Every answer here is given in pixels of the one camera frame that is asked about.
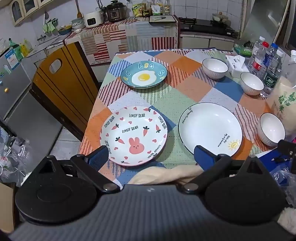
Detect blue fried egg plate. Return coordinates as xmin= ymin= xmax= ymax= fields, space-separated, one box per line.
xmin=120 ymin=61 xmax=168 ymax=89

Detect blue folder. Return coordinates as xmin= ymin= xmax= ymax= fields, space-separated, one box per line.
xmin=258 ymin=149 xmax=290 ymax=173

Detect beige wall cabinet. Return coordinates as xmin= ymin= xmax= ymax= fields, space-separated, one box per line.
xmin=10 ymin=0 xmax=55 ymax=26

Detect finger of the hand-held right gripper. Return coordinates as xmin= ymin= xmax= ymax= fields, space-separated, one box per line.
xmin=277 ymin=139 xmax=296 ymax=158

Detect yellow detergent bottle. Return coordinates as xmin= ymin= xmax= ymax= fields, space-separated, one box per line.
xmin=20 ymin=39 xmax=34 ymax=56

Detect white cutting board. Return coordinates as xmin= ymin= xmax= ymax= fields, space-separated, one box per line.
xmin=149 ymin=14 xmax=176 ymax=24

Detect green hanging cloth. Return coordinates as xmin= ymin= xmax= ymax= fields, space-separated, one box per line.
xmin=43 ymin=20 xmax=58 ymax=33

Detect clear bag of rice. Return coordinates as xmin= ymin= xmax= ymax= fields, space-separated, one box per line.
xmin=266 ymin=50 xmax=296 ymax=122

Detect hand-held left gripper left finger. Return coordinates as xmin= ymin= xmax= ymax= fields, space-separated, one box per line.
xmin=35 ymin=146 xmax=121 ymax=194

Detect white cap clear water bottle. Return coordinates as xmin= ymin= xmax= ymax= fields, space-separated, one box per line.
xmin=248 ymin=36 xmax=265 ymax=67

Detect black gas stove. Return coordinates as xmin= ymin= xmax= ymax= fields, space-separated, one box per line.
xmin=179 ymin=17 xmax=236 ymax=37

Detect cardboard box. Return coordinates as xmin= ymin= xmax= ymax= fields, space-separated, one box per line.
xmin=0 ymin=183 xmax=16 ymax=233

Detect white ribbed bowl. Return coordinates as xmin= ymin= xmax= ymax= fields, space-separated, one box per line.
xmin=240 ymin=72 xmax=264 ymax=96
xmin=202 ymin=58 xmax=229 ymax=80
xmin=258 ymin=113 xmax=286 ymax=147

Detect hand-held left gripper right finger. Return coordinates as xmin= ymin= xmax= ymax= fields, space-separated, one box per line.
xmin=177 ymin=146 xmax=264 ymax=194

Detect yellow snack packet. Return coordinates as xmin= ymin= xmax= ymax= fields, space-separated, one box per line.
xmin=132 ymin=3 xmax=143 ymax=17

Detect white plate with sun print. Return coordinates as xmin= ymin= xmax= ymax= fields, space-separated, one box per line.
xmin=178 ymin=102 xmax=243 ymax=156

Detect grey refrigerator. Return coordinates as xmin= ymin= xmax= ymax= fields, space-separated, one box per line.
xmin=0 ymin=45 xmax=63 ymax=167

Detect blue cap water bottle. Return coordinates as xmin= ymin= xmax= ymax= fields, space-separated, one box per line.
xmin=264 ymin=43 xmax=278 ymax=70

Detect black pressure cooker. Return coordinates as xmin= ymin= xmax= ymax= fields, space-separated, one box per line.
xmin=105 ymin=0 xmax=127 ymax=23

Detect checked pastel tablecloth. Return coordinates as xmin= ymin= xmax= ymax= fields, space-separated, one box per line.
xmin=78 ymin=49 xmax=285 ymax=186

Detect beige lower kitchen cabinet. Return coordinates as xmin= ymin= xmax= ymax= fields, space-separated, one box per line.
xmin=179 ymin=34 xmax=235 ymax=50

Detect brown wooden chair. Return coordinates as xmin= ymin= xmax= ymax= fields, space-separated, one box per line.
xmin=30 ymin=42 xmax=100 ymax=142

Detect green dish soap bottle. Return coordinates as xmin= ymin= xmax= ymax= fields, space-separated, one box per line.
xmin=8 ymin=38 xmax=23 ymax=61

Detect green plastic basket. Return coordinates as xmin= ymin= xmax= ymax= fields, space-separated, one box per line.
xmin=233 ymin=43 xmax=253 ymax=57

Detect stack of dishes by sink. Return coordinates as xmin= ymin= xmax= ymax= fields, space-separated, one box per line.
xmin=58 ymin=17 xmax=84 ymax=36

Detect cream cooking pot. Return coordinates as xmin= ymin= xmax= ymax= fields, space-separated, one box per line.
xmin=212 ymin=13 xmax=230 ymax=24

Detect white bunny carrot plate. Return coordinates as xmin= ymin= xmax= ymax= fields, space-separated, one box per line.
xmin=100 ymin=106 xmax=168 ymax=166

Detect red cap water bottle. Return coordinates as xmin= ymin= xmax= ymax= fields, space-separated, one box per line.
xmin=252 ymin=41 xmax=270 ymax=77

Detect clear plastic bags pile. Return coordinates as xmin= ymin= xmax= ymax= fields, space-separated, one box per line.
xmin=0 ymin=128 xmax=33 ymax=186

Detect crumpled clear plastic bag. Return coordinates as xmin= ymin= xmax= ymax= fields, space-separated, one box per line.
xmin=272 ymin=162 xmax=296 ymax=205

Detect beige fluffy towel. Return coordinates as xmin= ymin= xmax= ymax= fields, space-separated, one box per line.
xmin=128 ymin=166 xmax=204 ymax=185

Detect row of condiment bottles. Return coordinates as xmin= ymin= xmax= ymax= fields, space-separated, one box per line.
xmin=142 ymin=0 xmax=172 ymax=16

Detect white tissue pack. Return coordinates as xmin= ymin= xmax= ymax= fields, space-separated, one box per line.
xmin=225 ymin=55 xmax=246 ymax=78

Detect striped patchwork counter cloth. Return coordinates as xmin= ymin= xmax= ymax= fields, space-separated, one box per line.
xmin=64 ymin=16 xmax=178 ymax=66

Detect green label water bottle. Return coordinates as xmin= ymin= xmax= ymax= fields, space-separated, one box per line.
xmin=261 ymin=49 xmax=284 ymax=98

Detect white rice cooker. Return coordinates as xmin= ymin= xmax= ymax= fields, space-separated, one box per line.
xmin=84 ymin=10 xmax=104 ymax=28

